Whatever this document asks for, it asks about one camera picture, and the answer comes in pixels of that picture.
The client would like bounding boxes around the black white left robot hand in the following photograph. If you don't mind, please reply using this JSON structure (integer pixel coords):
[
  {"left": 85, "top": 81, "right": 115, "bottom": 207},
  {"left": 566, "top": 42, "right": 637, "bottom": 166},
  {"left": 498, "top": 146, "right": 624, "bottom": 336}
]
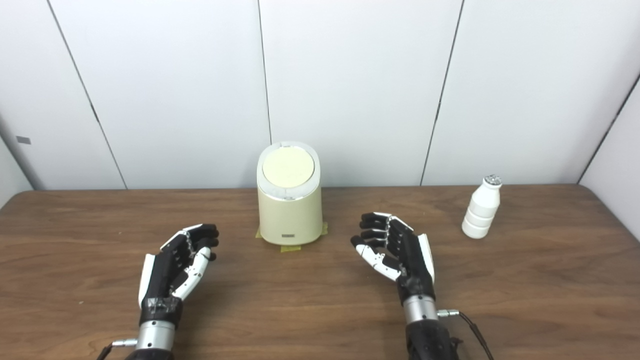
[{"left": 138, "top": 223, "right": 221, "bottom": 326}]

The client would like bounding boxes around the cream-colored cylindrical bin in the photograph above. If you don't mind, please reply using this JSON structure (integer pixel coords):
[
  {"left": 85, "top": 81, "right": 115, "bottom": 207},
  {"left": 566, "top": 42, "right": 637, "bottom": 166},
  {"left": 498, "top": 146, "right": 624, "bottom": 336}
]
[{"left": 256, "top": 141, "right": 324, "bottom": 246}]

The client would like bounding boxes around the round cream bin lid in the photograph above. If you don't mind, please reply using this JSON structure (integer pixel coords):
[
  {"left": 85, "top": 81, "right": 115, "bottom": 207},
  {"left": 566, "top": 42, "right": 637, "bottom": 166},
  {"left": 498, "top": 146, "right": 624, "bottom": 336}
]
[{"left": 262, "top": 146, "right": 316, "bottom": 189}]

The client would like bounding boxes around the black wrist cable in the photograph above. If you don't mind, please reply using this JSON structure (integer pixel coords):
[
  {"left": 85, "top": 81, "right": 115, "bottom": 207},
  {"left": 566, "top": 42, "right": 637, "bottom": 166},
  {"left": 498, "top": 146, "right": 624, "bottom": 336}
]
[
  {"left": 97, "top": 339, "right": 138, "bottom": 360},
  {"left": 437, "top": 309, "right": 496, "bottom": 360}
]

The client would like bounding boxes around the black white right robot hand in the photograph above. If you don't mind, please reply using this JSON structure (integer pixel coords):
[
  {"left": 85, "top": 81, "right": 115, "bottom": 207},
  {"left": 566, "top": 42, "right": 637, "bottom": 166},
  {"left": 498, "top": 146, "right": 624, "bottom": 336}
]
[{"left": 350, "top": 212, "right": 437, "bottom": 306}]

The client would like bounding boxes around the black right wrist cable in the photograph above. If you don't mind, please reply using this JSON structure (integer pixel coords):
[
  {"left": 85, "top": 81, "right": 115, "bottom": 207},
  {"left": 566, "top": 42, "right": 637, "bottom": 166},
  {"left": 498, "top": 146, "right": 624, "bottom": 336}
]
[{"left": 437, "top": 309, "right": 496, "bottom": 360}]

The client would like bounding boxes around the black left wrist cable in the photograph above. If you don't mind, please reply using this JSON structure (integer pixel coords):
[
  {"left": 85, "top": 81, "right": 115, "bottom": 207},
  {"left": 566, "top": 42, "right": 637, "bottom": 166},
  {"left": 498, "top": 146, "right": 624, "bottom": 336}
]
[{"left": 97, "top": 339, "right": 138, "bottom": 360}]

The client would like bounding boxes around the small white plastic bottle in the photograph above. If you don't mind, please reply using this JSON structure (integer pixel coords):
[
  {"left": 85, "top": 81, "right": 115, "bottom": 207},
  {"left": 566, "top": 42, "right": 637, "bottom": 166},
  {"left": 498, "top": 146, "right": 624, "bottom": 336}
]
[{"left": 461, "top": 174, "right": 503, "bottom": 240}]

